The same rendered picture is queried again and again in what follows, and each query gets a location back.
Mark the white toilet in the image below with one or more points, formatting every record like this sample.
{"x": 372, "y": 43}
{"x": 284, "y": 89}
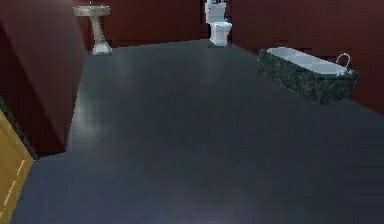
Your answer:
{"x": 219, "y": 28}

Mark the green marble bathtub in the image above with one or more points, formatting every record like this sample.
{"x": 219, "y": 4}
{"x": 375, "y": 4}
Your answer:
{"x": 308, "y": 80}

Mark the silver bathtub faucet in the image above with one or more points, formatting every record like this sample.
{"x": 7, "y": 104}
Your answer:
{"x": 344, "y": 60}

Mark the yellow wooden door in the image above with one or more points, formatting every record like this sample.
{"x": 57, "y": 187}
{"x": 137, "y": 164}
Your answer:
{"x": 10, "y": 170}

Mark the beige pedestal sink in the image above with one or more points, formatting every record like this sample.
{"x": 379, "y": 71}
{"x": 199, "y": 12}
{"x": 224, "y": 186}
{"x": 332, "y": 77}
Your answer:
{"x": 97, "y": 30}

